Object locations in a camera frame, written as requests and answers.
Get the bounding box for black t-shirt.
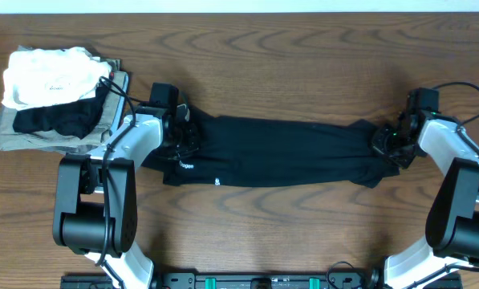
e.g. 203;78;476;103
143;108;400;188

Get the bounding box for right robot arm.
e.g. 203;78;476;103
366;110;479;288

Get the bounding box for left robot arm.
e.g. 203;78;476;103
52;104;196;288

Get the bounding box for beige folded garment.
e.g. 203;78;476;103
0;90;124;153

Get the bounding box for black folded garment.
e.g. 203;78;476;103
13;86;109;139

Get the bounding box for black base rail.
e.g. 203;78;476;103
59;271;464;289

